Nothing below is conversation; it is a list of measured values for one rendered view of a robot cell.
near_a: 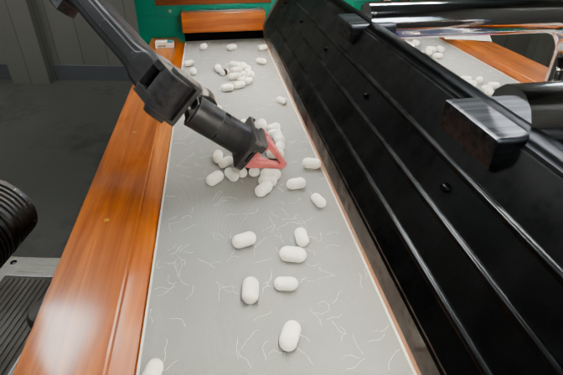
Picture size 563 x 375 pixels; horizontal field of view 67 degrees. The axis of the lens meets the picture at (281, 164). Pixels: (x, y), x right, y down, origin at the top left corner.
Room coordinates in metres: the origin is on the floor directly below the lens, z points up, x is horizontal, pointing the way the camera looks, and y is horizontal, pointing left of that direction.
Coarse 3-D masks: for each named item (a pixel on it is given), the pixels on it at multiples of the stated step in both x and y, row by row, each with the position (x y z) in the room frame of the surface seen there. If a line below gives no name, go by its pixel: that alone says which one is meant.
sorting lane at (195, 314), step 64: (256, 64) 1.34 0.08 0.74; (192, 192) 0.62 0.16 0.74; (320, 192) 0.62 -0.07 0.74; (192, 256) 0.46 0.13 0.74; (256, 256) 0.46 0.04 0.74; (320, 256) 0.46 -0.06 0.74; (192, 320) 0.34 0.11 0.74; (256, 320) 0.34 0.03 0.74; (320, 320) 0.34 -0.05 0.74; (384, 320) 0.34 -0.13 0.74
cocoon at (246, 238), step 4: (248, 232) 0.48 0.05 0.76; (252, 232) 0.49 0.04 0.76; (236, 236) 0.48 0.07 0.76; (240, 236) 0.48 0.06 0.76; (244, 236) 0.48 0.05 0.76; (248, 236) 0.48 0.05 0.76; (252, 236) 0.48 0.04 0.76; (232, 240) 0.47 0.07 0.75; (236, 240) 0.47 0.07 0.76; (240, 240) 0.47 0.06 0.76; (244, 240) 0.47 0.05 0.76; (248, 240) 0.47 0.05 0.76; (252, 240) 0.47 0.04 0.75; (236, 244) 0.47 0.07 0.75; (240, 244) 0.47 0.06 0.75; (244, 244) 0.47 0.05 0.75; (248, 244) 0.47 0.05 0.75; (236, 248) 0.47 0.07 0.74; (240, 248) 0.47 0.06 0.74
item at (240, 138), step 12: (228, 120) 0.65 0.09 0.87; (252, 120) 0.71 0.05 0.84; (228, 132) 0.64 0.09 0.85; (240, 132) 0.65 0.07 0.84; (252, 132) 0.66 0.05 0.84; (228, 144) 0.64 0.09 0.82; (240, 144) 0.64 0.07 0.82; (252, 144) 0.63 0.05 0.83; (240, 156) 0.63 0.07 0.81; (240, 168) 0.62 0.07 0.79
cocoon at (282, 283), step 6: (282, 276) 0.40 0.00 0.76; (288, 276) 0.40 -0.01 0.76; (276, 282) 0.39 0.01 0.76; (282, 282) 0.39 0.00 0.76; (288, 282) 0.39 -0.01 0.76; (294, 282) 0.39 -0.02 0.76; (276, 288) 0.39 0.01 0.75; (282, 288) 0.39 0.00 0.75; (288, 288) 0.39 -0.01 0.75; (294, 288) 0.39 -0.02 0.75
